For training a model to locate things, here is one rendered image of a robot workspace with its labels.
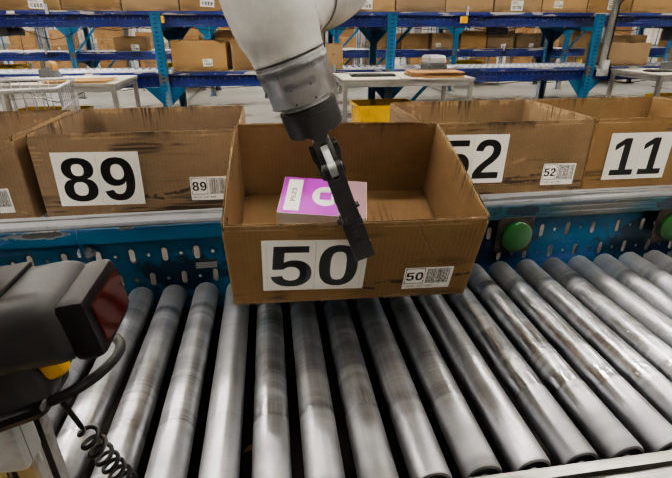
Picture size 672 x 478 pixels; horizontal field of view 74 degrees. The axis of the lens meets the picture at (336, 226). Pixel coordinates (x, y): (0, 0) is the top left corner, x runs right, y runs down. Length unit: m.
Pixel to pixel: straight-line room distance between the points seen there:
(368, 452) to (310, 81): 0.46
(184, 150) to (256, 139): 0.15
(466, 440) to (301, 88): 0.49
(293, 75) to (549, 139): 0.70
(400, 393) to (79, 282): 0.49
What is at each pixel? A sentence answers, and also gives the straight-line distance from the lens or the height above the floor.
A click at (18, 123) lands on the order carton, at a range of 1.35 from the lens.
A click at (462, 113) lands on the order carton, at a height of 1.02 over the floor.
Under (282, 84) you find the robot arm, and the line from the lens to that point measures 0.55.
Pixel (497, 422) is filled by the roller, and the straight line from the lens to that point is 0.70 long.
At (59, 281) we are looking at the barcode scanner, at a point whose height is 1.09.
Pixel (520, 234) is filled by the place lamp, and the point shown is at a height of 0.82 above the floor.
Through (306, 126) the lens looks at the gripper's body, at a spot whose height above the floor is 1.12.
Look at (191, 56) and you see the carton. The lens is 5.25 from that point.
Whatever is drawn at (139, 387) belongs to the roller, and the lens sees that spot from 0.76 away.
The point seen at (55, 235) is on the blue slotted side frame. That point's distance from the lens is 1.01.
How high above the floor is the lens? 1.24
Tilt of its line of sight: 24 degrees down
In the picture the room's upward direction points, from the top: straight up
